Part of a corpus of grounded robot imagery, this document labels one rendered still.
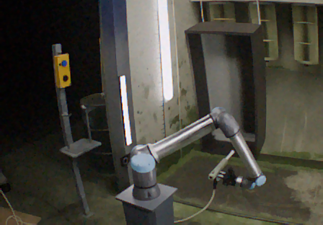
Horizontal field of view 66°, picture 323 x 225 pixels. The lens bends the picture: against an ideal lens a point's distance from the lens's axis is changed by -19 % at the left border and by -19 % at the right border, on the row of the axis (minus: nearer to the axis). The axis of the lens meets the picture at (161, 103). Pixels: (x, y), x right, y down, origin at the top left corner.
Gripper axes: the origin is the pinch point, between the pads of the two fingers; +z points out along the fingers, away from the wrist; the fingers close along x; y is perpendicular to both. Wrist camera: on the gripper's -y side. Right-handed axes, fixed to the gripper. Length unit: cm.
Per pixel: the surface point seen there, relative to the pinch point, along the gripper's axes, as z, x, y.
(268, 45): -4, 145, -87
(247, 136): -5, 76, 0
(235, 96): 12, 70, -43
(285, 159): -52, 115, 39
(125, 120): 87, -3, -29
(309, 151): -81, 121, 24
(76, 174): 107, -57, 10
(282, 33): -17, 183, -100
